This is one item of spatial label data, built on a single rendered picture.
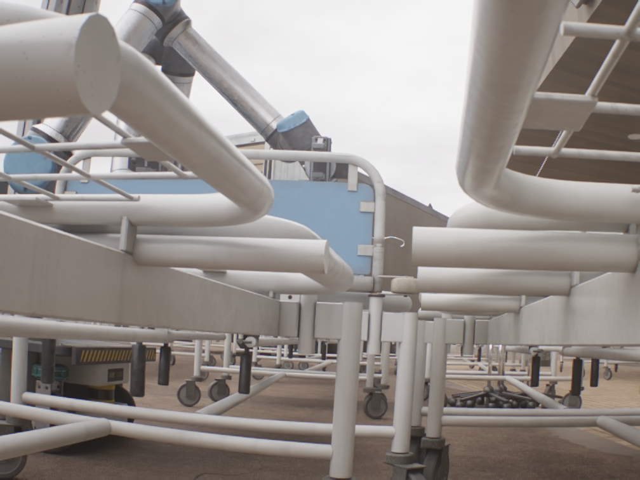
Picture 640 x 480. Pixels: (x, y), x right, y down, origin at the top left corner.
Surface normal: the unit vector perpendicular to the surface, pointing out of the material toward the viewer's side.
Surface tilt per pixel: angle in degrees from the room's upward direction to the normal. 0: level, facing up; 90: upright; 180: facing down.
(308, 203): 90
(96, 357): 90
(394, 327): 90
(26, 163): 94
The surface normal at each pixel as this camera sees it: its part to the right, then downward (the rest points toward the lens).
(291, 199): -0.06, -0.14
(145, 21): 0.49, 0.09
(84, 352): 0.99, 0.04
